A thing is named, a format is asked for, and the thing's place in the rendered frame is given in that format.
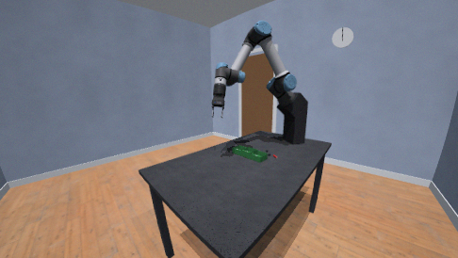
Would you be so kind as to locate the green three-compartment bin rack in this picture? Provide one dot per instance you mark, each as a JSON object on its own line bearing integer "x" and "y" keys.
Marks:
{"x": 250, "y": 153}

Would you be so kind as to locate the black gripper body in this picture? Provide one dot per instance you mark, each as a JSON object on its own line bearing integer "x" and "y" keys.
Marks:
{"x": 219, "y": 92}

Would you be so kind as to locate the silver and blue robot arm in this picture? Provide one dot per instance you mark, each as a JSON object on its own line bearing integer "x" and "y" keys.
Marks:
{"x": 260, "y": 35}

